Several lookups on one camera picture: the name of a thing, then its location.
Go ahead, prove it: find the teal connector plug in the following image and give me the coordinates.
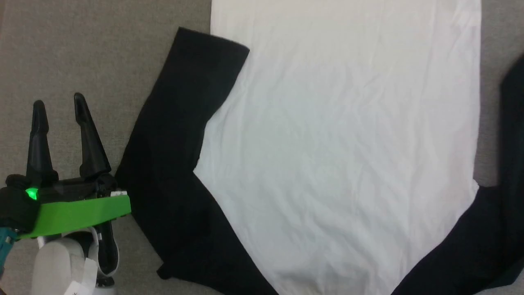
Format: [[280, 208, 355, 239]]
[[0, 227, 16, 267]]

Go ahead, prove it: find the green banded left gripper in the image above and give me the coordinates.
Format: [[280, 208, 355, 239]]
[[18, 93, 131, 240]]

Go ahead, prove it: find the white paper tag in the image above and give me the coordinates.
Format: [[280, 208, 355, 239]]
[[63, 257, 99, 295]]

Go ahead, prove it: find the white and black raglan shirt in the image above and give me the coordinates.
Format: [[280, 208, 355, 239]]
[[115, 0, 524, 295]]

